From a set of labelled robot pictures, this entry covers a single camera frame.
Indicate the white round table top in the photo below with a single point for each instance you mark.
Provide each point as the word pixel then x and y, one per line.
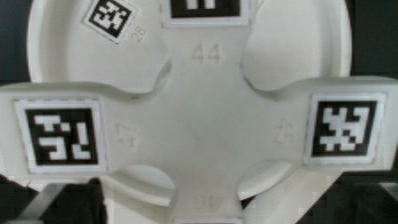
pixel 192 70

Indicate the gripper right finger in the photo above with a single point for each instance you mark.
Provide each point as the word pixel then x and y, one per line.
pixel 359 201

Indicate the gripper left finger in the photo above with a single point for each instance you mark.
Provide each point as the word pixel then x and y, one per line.
pixel 68 204

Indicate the white cross table base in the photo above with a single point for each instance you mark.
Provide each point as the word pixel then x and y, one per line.
pixel 48 140

